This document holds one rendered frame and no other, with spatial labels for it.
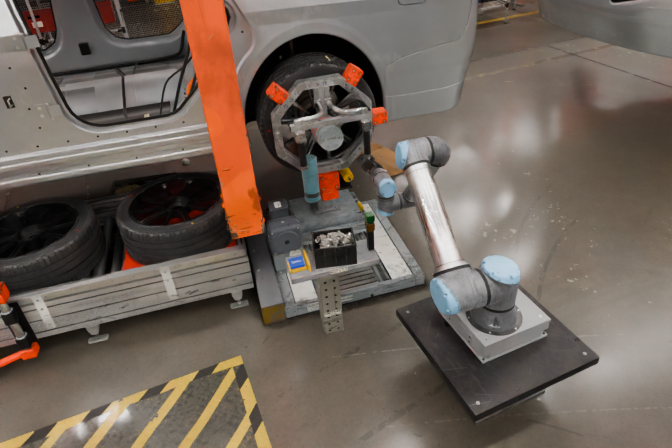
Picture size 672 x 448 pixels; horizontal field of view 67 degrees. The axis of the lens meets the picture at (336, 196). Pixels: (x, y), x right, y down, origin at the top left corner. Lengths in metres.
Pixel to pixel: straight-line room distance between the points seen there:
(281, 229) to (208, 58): 1.05
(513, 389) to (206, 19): 1.84
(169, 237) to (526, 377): 1.79
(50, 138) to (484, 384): 2.32
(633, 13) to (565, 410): 2.79
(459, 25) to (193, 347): 2.24
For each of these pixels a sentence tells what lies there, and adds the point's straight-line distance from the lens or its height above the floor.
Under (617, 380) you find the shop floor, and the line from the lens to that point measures 2.73.
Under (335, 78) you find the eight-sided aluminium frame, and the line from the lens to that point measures 2.66.
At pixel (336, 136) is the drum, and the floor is 0.86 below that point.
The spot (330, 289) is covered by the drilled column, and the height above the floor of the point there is 0.30.
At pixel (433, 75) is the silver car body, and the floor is 0.98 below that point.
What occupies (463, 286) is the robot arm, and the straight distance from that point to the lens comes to 2.01.
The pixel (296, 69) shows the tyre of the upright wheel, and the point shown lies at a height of 1.16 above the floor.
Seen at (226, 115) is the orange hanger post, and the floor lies 1.16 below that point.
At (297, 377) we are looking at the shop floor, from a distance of 2.56.
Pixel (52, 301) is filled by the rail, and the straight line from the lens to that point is 2.88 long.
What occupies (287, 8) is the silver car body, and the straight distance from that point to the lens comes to 2.68.
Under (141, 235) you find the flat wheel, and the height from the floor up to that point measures 0.49.
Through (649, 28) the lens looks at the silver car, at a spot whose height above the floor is 0.95.
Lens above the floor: 2.00
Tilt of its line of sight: 33 degrees down
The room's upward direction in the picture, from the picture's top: 4 degrees counter-clockwise
